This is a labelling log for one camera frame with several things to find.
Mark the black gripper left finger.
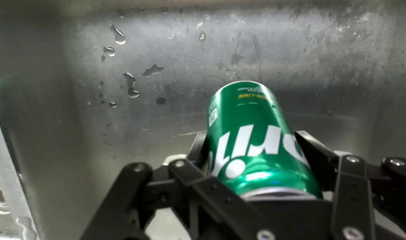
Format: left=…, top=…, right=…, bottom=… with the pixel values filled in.
left=80, top=130, right=281, bottom=240

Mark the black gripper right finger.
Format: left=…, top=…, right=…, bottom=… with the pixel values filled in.
left=294, top=129, right=406, bottom=240

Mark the green soda can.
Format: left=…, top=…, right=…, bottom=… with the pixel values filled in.
left=205, top=78, right=325, bottom=200

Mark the stainless steel double sink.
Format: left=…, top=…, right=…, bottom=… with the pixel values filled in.
left=0, top=0, right=406, bottom=240

